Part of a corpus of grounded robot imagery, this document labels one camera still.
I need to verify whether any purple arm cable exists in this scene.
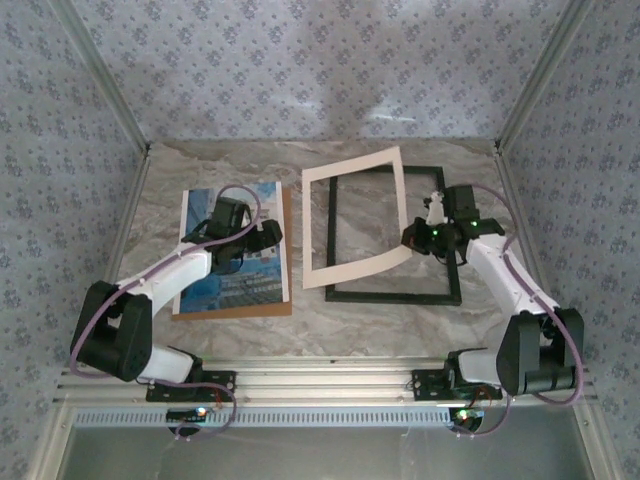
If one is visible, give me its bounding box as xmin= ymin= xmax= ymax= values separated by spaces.
xmin=449 ymin=182 xmax=586 ymax=441
xmin=68 ymin=184 xmax=264 ymax=444

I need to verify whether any black picture frame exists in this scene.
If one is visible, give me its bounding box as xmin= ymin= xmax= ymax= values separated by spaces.
xmin=324 ymin=166 xmax=462 ymax=306

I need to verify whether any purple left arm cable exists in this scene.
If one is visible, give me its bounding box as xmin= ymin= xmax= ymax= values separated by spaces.
xmin=68 ymin=184 xmax=264 ymax=444

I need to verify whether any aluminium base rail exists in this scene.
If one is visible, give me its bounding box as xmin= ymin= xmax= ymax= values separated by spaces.
xmin=52 ymin=355 xmax=599 ymax=407

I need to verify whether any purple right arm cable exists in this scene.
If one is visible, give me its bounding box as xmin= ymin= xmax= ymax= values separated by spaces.
xmin=449 ymin=182 xmax=586 ymax=441

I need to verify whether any small controller board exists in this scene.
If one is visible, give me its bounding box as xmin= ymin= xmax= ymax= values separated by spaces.
xmin=166 ymin=407 xmax=209 ymax=422
xmin=448 ymin=407 xmax=486 ymax=432

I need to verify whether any aluminium side rail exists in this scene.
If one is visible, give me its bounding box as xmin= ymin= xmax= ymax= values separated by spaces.
xmin=74 ymin=147 xmax=154 ymax=369
xmin=494 ymin=147 xmax=569 ymax=364

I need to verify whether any white mat board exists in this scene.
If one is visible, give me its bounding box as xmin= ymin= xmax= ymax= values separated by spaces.
xmin=301 ymin=144 xmax=414 ymax=291

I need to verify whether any grey slotted cable duct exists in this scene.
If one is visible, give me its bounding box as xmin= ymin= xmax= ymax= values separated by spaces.
xmin=72 ymin=405 xmax=454 ymax=427

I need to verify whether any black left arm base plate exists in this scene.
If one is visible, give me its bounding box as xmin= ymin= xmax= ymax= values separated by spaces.
xmin=145 ymin=369 xmax=237 ymax=404

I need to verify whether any brown backing board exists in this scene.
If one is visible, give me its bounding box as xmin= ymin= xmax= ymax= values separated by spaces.
xmin=171 ymin=185 xmax=294 ymax=321

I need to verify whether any grey metal panel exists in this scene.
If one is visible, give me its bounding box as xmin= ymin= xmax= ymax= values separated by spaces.
xmin=59 ymin=424 xmax=589 ymax=480

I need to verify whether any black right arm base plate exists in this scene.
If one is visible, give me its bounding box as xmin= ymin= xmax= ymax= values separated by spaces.
xmin=410 ymin=368 xmax=504 ymax=403

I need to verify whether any aluminium upright post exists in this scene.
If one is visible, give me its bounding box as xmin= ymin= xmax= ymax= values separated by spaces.
xmin=49 ymin=0 xmax=152 ymax=154
xmin=493 ymin=0 xmax=599 ymax=154

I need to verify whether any blue building photo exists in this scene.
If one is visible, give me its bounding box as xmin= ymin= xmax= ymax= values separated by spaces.
xmin=178 ymin=182 xmax=286 ymax=315

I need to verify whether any aluminium lower post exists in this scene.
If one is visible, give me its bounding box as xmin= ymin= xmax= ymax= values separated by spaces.
xmin=573 ymin=404 xmax=619 ymax=480
xmin=27 ymin=404 xmax=76 ymax=480

